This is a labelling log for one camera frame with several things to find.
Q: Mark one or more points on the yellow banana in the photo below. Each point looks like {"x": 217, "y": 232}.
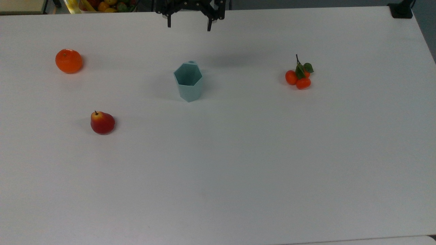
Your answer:
{"x": 87, "y": 5}

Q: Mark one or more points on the small orange fruit in pile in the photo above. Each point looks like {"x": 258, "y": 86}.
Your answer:
{"x": 103, "y": 6}

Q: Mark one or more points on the pale wooden board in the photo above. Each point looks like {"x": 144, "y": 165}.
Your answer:
{"x": 21, "y": 5}

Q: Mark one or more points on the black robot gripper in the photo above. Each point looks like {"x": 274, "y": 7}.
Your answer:
{"x": 204, "y": 6}

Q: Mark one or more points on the large orange fruit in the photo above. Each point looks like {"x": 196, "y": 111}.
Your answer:
{"x": 68, "y": 61}

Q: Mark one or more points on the light blue hexagonal mug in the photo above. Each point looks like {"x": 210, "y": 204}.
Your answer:
{"x": 188, "y": 81}

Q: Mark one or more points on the yellow white plastic bag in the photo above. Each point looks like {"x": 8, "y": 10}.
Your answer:
{"x": 72, "y": 5}

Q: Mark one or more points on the black table clamp mount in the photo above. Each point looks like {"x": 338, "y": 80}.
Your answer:
{"x": 400, "y": 9}

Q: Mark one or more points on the green red fruit in pile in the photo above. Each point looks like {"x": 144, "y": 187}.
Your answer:
{"x": 121, "y": 6}

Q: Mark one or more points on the red yellow pear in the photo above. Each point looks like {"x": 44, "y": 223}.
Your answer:
{"x": 101, "y": 123}

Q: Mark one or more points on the small tangerines with leaves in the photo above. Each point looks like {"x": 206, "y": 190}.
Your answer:
{"x": 299, "y": 77}

